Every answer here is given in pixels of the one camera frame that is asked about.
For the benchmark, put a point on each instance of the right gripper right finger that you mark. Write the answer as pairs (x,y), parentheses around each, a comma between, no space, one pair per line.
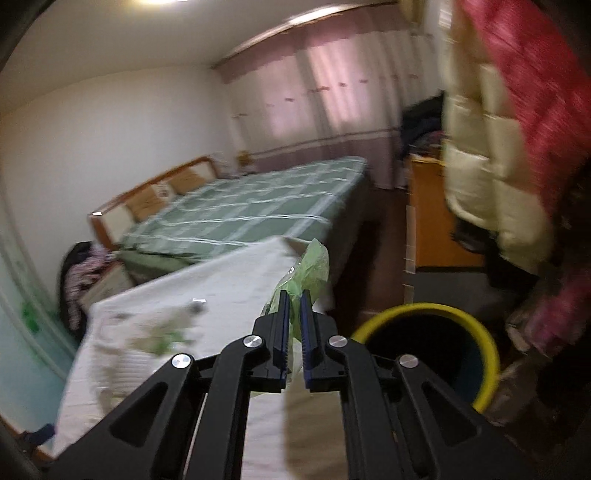
(401,420)

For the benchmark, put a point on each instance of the dark clothes pile by curtain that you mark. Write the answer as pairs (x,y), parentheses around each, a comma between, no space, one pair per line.
(419,120)

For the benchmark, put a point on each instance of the pink white curtain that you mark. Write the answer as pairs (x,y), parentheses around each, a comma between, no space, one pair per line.
(333,87)

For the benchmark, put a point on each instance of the pile of clothes on nightstand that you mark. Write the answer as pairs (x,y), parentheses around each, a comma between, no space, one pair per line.
(82,267)

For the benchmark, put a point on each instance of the wooden bed headboard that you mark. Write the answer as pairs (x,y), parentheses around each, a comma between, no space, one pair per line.
(112,220)

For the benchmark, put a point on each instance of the pink fuzzy garment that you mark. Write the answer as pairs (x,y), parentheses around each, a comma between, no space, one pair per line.
(550,93)

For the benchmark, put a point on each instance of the cream puffer jacket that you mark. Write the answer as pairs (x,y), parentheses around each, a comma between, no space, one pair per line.
(487,178)

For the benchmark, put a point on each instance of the brown pillow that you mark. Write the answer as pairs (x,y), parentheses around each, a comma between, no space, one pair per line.
(145,203)
(185,181)

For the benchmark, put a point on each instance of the bed with green plaid quilt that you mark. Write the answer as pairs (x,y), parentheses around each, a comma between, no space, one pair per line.
(324,200)

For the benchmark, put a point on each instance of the white dotted table cloth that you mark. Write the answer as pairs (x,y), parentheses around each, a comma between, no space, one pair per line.
(292,435)

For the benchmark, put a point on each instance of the orange wooden desk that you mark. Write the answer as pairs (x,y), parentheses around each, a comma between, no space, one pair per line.
(430,224)

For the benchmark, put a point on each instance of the yellow tissue box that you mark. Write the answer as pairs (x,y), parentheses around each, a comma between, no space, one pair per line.
(244,159)

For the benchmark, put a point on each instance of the left brown pillow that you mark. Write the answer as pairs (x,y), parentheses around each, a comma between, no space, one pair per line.
(145,203)

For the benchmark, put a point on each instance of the white crumpled tissue paper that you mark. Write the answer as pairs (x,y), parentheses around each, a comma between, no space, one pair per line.
(130,347)

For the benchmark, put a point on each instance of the yellow rimmed black trash bin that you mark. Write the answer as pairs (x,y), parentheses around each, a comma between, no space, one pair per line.
(452,343)

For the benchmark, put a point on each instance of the right brown pillow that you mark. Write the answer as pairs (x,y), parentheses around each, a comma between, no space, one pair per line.
(185,181)

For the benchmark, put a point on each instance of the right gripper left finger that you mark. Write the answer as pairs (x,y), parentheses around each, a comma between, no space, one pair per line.
(188,419)

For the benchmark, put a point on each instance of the glass sliding wardrobe door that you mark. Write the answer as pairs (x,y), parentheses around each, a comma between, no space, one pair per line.
(36,352)

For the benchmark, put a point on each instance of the white bedside nightstand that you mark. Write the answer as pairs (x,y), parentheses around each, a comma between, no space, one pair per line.
(113,281)

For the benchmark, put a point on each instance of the green plastic bag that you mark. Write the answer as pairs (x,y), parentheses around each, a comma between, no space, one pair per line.
(309,273)

